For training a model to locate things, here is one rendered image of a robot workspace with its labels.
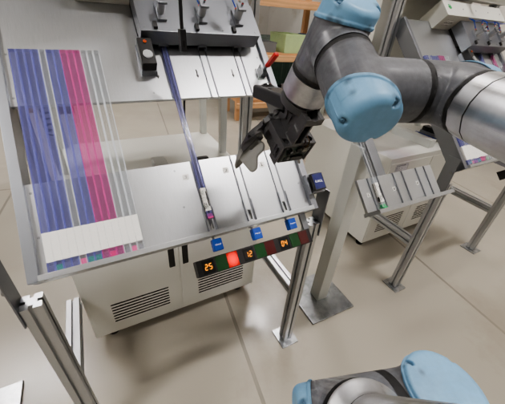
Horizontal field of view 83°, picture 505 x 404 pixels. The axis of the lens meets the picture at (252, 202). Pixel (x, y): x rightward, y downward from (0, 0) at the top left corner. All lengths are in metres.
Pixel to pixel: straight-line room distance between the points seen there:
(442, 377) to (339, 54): 0.45
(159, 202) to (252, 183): 0.25
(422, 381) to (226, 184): 0.56
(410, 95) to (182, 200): 0.53
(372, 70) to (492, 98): 0.12
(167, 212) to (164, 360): 0.78
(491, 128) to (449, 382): 0.34
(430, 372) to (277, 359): 0.89
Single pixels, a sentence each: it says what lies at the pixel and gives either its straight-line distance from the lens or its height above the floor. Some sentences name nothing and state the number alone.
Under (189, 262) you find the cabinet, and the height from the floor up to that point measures 0.33.
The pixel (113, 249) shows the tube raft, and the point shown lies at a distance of 0.68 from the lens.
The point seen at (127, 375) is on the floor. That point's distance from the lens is 1.36.
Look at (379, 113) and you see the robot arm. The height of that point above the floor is 1.10.
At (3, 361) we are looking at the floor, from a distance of 1.58.
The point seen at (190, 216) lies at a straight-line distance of 0.72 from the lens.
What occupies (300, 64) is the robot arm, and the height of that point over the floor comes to 1.12.
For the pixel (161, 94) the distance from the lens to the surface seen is 0.84.
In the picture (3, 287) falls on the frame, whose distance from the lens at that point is 0.73.
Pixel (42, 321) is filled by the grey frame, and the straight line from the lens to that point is 0.81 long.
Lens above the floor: 1.18
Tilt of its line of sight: 33 degrees down
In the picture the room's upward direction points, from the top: 5 degrees clockwise
